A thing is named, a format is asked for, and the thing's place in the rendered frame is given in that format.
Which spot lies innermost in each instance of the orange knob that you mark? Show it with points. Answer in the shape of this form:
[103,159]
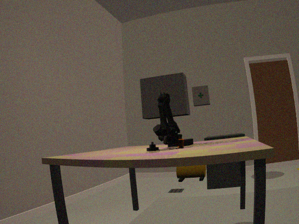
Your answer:
[181,145]

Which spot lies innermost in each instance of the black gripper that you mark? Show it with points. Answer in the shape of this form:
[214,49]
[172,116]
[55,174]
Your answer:
[171,139]

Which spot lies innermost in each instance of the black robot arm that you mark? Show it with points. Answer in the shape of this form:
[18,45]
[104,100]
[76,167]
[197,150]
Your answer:
[165,115]

